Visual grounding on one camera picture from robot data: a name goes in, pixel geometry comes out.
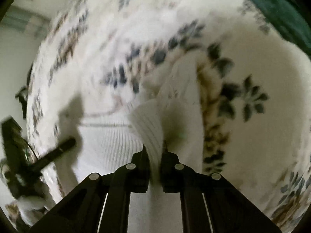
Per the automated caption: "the white knit garment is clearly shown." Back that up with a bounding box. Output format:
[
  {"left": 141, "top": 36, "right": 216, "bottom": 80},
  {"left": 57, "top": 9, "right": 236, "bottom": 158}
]
[{"left": 56, "top": 51, "right": 204, "bottom": 232}]

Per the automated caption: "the dark clothes pile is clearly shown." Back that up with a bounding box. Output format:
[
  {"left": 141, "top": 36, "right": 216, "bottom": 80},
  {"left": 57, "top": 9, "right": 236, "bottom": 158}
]
[{"left": 15, "top": 64, "right": 33, "bottom": 119}]

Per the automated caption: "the floral cream blanket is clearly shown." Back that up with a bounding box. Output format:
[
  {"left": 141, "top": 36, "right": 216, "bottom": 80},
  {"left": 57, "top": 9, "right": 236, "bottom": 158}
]
[{"left": 4, "top": 0, "right": 311, "bottom": 231}]

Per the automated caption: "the dark green garment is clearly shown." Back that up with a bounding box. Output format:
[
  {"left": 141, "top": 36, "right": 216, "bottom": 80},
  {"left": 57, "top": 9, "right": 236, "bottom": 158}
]
[{"left": 238, "top": 0, "right": 310, "bottom": 56}]

